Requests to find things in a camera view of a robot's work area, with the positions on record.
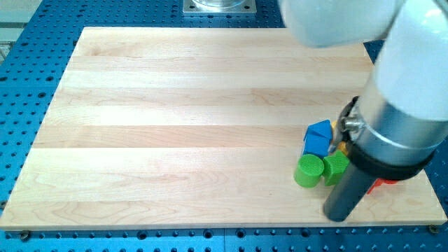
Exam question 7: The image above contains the green star block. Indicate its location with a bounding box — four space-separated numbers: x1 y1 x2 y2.
323 150 349 186

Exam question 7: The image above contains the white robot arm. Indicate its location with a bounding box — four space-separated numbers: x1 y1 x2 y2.
279 0 447 180

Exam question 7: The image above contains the light wooden board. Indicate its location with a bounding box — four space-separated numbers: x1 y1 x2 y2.
0 27 448 232

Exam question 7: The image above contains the blue cube block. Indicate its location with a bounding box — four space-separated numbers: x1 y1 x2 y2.
302 134 330 158

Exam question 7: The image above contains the blue triangular block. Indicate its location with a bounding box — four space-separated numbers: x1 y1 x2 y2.
304 120 333 139

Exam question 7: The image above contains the green cylinder block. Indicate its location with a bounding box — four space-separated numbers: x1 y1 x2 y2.
293 154 324 188

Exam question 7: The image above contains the yellow block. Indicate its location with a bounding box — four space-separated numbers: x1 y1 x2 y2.
331 120 348 155

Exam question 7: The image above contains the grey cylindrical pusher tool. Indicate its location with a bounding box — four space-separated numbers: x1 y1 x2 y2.
323 162 377 222

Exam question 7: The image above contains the red block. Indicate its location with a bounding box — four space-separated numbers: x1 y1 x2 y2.
367 178 398 195

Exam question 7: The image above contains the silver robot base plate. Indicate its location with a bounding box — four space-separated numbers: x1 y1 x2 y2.
183 0 257 14

